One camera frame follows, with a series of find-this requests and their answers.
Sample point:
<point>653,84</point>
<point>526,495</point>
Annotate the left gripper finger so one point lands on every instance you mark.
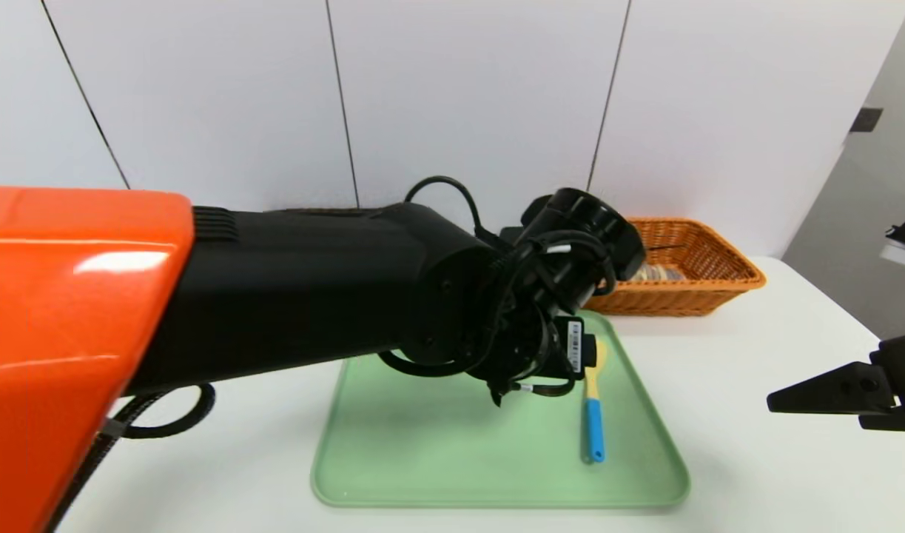
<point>589,350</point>

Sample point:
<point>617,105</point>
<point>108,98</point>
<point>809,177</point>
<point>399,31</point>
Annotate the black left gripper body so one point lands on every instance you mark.
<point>575,345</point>

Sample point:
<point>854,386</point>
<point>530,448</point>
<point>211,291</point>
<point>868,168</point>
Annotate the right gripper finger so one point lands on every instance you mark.
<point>844,390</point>
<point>900,423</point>

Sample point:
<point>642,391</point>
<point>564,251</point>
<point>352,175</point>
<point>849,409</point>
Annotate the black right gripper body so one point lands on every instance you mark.
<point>898,382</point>

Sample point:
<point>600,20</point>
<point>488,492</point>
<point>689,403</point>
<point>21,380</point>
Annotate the brown striped bread loaf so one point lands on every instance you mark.
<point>663,274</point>

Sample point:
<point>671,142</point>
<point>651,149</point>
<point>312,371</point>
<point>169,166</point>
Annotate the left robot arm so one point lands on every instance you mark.
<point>237,296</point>

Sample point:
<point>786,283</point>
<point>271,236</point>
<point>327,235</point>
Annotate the orange wicker basket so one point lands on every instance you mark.
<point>704,274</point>

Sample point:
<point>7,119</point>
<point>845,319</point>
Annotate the light green plastic tray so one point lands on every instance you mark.
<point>437,459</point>

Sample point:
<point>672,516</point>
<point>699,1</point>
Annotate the black wall mounted fixture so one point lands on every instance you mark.
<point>866,121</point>

